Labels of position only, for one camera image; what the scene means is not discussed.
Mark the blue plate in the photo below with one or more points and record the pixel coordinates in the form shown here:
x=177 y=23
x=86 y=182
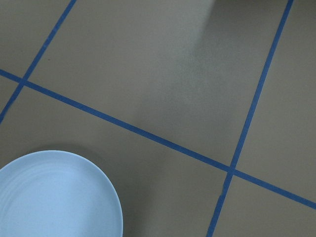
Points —
x=57 y=194

